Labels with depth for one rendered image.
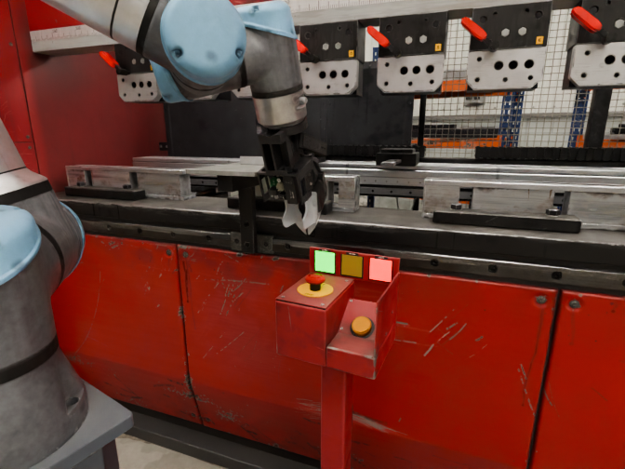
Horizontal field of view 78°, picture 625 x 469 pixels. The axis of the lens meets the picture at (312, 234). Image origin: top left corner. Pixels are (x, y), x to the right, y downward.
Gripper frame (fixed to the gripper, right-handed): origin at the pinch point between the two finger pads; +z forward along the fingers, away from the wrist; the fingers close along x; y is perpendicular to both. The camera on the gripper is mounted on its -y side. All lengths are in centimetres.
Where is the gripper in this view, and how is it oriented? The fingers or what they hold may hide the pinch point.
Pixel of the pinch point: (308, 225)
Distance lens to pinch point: 70.4
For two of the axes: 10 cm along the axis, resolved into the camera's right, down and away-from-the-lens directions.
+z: 1.4, 8.3, 5.4
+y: -3.8, 5.5, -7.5
